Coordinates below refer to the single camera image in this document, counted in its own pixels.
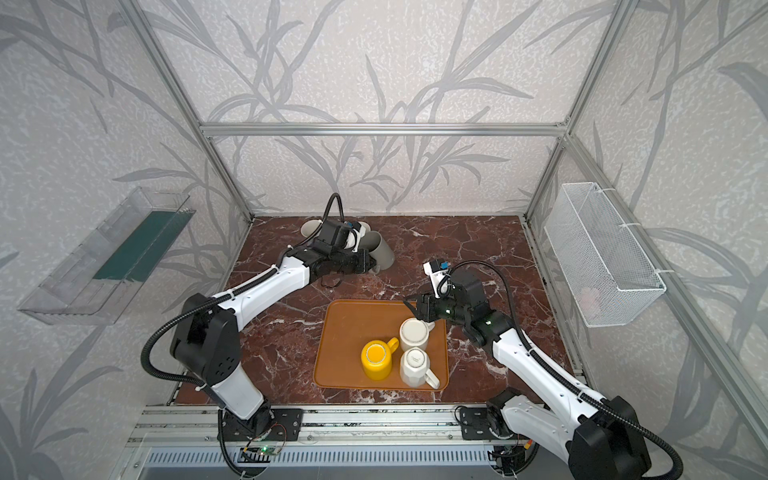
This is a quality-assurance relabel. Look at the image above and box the purple mug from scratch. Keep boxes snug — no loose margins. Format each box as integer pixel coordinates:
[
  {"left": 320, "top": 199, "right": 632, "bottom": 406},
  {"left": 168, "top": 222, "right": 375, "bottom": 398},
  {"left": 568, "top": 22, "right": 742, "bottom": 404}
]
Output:
[{"left": 300, "top": 219, "right": 323, "bottom": 238}]

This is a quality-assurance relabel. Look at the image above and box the clear plastic wall bin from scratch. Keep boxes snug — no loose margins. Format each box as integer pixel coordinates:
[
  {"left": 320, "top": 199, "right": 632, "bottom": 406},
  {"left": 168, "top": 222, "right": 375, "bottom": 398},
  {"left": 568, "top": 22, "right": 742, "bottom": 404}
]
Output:
[{"left": 19, "top": 187, "right": 195, "bottom": 326}]

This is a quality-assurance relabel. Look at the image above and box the grey mug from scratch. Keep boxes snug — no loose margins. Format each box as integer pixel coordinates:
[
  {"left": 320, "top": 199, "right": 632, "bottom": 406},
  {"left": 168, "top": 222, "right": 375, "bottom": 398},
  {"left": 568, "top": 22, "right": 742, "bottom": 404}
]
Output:
[{"left": 360, "top": 231, "right": 395, "bottom": 274}]

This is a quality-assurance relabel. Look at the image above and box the white wire mesh basket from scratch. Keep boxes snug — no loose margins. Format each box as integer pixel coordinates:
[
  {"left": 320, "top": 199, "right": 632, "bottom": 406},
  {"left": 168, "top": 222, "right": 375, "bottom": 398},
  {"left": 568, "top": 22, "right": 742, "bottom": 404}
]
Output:
[{"left": 544, "top": 182, "right": 667, "bottom": 328}]

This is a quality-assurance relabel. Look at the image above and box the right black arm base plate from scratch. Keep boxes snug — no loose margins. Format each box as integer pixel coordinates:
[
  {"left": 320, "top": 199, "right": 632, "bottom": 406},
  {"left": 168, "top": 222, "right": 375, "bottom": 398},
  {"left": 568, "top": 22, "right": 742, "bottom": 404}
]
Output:
[{"left": 454, "top": 405, "right": 531, "bottom": 445}]

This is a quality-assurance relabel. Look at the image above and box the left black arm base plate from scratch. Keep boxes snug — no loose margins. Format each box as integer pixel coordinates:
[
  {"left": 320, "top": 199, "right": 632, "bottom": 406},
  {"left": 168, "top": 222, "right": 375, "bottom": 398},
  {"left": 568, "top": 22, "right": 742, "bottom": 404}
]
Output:
[{"left": 217, "top": 408, "right": 304, "bottom": 442}]

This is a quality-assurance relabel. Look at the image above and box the yellow mug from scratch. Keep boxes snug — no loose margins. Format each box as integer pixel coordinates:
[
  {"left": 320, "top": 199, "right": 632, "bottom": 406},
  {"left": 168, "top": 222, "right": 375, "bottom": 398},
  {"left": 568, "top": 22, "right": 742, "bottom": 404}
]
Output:
[{"left": 360, "top": 337, "right": 400, "bottom": 381}]

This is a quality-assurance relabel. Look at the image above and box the white faceted mug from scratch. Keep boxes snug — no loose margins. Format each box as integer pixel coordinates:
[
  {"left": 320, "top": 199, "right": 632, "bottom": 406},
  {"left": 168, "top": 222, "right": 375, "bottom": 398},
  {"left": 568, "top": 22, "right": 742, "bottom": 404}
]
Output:
[{"left": 399, "top": 347, "right": 441, "bottom": 389}]

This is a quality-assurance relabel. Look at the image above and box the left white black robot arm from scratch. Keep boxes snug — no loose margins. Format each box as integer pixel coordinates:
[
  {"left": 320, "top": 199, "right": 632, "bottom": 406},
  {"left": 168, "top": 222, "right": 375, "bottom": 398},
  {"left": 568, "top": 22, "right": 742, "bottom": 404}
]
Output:
[{"left": 140, "top": 193, "right": 376, "bottom": 422}]

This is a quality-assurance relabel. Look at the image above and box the brown rectangular tray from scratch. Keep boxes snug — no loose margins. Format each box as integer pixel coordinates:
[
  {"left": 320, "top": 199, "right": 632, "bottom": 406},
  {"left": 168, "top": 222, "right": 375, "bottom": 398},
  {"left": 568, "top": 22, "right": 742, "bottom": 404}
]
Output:
[{"left": 314, "top": 299, "right": 413, "bottom": 391}]

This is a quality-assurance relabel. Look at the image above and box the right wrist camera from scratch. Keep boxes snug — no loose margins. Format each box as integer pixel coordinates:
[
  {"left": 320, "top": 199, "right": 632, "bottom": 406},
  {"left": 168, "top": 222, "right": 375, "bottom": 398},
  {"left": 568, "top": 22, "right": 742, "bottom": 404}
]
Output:
[{"left": 423, "top": 259, "right": 450, "bottom": 298}]

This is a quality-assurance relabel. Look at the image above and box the green circuit board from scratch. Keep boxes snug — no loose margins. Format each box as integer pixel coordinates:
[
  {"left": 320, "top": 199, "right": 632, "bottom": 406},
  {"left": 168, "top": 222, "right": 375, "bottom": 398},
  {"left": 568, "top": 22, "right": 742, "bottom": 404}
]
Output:
[{"left": 241, "top": 445, "right": 284, "bottom": 461}]

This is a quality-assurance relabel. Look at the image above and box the cream round mug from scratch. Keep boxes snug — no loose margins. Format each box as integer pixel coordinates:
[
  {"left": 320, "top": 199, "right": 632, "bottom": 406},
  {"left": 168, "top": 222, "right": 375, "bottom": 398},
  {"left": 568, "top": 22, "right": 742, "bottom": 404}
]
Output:
[{"left": 399, "top": 318, "right": 435, "bottom": 351}]

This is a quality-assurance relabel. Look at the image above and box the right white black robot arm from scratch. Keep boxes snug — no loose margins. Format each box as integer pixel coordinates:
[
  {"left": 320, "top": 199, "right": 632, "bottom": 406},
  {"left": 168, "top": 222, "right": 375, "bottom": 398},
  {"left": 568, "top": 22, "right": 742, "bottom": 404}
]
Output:
[{"left": 403, "top": 259, "right": 684, "bottom": 479}]

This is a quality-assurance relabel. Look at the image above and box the aluminium front rail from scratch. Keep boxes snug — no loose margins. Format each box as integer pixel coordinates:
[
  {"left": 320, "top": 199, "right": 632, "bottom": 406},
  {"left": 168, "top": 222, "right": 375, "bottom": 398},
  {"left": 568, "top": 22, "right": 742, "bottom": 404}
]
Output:
[{"left": 124, "top": 403, "right": 632, "bottom": 448}]

